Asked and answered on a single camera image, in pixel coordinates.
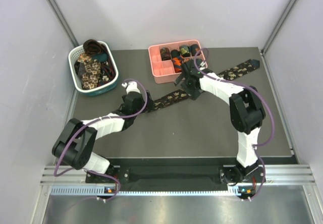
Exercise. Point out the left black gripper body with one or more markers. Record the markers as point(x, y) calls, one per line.
point(149, 106)

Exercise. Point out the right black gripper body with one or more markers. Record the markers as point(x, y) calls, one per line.
point(193, 92)

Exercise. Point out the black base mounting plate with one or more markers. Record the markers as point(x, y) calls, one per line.
point(211, 172)

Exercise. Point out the rolled orange navy striped tie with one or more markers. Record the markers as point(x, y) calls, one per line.
point(177, 62)

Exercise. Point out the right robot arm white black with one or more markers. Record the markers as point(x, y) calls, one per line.
point(246, 110)

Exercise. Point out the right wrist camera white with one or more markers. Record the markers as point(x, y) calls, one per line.
point(201, 64)

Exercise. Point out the rolled maroon patterned tie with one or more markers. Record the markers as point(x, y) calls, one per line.
point(165, 54)

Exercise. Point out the rolled dark green tie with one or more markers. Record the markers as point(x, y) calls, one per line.
point(195, 49)

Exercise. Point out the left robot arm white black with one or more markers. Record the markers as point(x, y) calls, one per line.
point(74, 146)

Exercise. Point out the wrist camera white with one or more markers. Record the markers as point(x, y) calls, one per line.
point(201, 64)
point(131, 86)

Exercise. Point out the pink divided organizer box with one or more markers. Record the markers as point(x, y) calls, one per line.
point(163, 71)

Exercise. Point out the rolled black tie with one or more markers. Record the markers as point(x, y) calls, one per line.
point(175, 53)

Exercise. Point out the brown patterned tie in basket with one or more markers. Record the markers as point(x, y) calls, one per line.
point(92, 47)

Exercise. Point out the teal white laundry basket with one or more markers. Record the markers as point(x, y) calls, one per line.
point(109, 73)

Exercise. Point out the dark grey table mat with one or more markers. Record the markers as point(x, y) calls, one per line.
point(192, 128)

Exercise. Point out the black gold floral tie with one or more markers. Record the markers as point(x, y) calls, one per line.
point(229, 74)

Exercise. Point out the rolled green yellow tie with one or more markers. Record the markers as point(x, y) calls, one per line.
point(185, 51)

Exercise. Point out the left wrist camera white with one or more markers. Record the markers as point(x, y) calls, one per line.
point(131, 86)

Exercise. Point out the aluminium frame rail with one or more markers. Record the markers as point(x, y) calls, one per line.
point(74, 183)

